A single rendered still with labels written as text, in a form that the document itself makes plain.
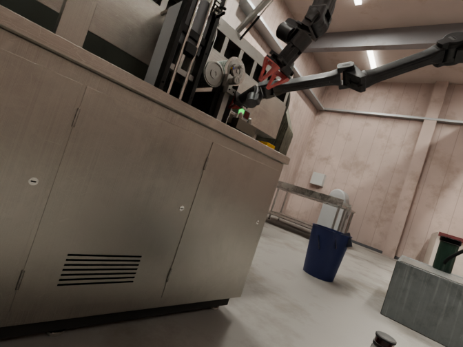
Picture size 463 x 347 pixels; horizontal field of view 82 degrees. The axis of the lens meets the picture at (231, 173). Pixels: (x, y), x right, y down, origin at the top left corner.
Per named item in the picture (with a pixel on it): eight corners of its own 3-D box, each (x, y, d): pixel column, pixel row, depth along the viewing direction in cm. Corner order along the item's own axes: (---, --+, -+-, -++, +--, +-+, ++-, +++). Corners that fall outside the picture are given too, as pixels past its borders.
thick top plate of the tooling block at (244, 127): (235, 127, 146) (239, 117, 147) (195, 122, 175) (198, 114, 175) (253, 137, 157) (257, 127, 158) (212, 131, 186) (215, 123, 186)
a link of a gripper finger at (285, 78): (255, 77, 93) (273, 55, 90) (264, 87, 99) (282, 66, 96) (266, 87, 89) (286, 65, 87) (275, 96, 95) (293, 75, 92)
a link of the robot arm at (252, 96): (273, 94, 138) (269, 79, 132) (271, 107, 131) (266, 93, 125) (251, 98, 143) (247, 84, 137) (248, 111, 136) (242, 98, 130)
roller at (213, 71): (202, 78, 130) (209, 56, 130) (176, 81, 148) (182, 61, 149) (219, 89, 138) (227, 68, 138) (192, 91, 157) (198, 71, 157)
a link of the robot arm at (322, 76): (354, 81, 123) (354, 59, 116) (355, 89, 120) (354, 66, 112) (265, 96, 141) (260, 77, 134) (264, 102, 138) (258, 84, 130)
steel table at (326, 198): (260, 217, 688) (272, 180, 690) (335, 246, 578) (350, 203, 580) (247, 215, 628) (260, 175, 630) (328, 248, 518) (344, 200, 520)
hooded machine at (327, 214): (342, 239, 821) (356, 195, 824) (337, 239, 769) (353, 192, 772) (320, 230, 864) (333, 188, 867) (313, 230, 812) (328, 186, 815)
